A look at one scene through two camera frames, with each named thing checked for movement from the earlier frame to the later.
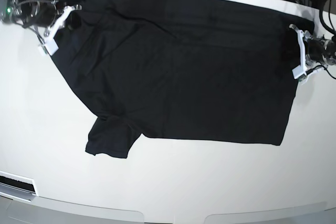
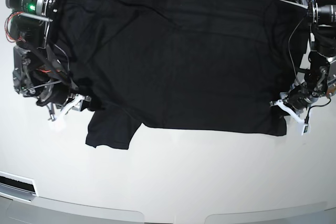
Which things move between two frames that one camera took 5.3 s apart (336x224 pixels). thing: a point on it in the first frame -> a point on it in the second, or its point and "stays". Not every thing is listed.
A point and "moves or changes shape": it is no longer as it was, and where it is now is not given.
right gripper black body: [317, 49] -> [299, 98]
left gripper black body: [44, 13] -> [59, 94]
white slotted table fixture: [18, 187] stays
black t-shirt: [182, 66] moves or changes shape
